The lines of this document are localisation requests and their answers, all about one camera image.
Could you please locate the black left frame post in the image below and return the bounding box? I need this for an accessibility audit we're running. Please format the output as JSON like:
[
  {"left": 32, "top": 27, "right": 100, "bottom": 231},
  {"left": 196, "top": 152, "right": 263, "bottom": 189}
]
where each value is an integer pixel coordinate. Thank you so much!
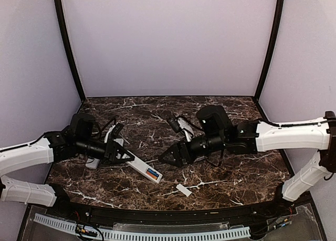
[{"left": 54, "top": 0, "right": 86, "bottom": 103}]

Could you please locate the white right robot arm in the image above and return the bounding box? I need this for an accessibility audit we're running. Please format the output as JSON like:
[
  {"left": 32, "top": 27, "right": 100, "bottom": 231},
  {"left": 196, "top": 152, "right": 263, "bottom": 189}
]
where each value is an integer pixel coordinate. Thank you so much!
[{"left": 159, "top": 106, "right": 335, "bottom": 217}]

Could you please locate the white battery cover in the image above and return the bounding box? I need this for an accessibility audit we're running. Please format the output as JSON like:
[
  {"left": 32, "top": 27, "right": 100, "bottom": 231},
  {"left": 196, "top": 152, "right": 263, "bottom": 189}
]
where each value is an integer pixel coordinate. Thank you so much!
[{"left": 176, "top": 184, "right": 192, "bottom": 197}]

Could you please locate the orange battery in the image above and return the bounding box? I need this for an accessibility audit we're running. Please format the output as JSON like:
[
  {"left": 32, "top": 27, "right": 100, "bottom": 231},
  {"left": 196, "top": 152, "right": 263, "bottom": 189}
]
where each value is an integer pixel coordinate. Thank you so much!
[{"left": 147, "top": 173, "right": 160, "bottom": 182}]

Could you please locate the blue battery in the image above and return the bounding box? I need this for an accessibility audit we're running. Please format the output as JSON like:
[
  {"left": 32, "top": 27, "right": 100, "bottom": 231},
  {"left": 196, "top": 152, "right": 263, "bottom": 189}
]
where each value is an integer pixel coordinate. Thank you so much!
[{"left": 146, "top": 169, "right": 160, "bottom": 176}]

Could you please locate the white remote with buttons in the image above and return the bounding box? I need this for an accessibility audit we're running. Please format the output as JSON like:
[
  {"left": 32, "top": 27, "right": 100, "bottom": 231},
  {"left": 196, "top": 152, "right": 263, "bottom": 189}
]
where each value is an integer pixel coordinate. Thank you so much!
[{"left": 126, "top": 157, "right": 163, "bottom": 184}]

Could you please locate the black frame post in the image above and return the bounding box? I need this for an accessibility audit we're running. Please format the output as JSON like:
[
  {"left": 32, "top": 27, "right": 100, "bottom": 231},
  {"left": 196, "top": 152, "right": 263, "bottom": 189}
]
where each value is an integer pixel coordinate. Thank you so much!
[
  {"left": 54, "top": 0, "right": 86, "bottom": 103},
  {"left": 254, "top": 0, "right": 285, "bottom": 102}
]

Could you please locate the black right frame post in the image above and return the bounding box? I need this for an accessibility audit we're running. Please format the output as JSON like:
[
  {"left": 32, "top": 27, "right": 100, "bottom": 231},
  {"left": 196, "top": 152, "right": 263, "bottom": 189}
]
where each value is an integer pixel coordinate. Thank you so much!
[{"left": 254, "top": 0, "right": 285, "bottom": 102}]

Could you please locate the white remote back side up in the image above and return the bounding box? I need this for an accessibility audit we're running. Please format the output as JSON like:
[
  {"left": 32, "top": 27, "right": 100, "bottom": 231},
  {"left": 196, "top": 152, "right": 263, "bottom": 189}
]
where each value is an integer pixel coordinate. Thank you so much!
[{"left": 85, "top": 158, "right": 100, "bottom": 170}]

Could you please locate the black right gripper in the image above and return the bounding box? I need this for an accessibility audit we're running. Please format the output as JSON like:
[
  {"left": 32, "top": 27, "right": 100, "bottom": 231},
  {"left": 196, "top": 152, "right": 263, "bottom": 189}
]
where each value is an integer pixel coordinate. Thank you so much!
[{"left": 159, "top": 131, "right": 226, "bottom": 167}]

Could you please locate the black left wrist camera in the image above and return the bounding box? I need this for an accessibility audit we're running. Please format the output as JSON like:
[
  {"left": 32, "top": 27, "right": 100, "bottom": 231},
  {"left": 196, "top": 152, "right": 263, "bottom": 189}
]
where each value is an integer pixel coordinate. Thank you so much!
[{"left": 104, "top": 123, "right": 124, "bottom": 143}]

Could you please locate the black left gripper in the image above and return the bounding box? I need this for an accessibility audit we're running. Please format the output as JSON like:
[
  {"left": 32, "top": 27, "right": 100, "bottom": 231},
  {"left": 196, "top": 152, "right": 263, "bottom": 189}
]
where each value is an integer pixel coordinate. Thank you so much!
[{"left": 76, "top": 136, "right": 134, "bottom": 165}]

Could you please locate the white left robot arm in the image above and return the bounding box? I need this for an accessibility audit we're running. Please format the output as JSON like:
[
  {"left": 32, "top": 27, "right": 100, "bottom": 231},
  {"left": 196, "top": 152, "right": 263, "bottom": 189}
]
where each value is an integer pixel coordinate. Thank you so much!
[{"left": 1, "top": 132, "right": 135, "bottom": 218}]

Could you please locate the white slotted cable duct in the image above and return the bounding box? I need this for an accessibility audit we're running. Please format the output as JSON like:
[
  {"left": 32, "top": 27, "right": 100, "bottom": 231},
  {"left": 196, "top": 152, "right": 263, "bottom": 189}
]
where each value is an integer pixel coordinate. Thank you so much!
[{"left": 34, "top": 213, "right": 250, "bottom": 240}]

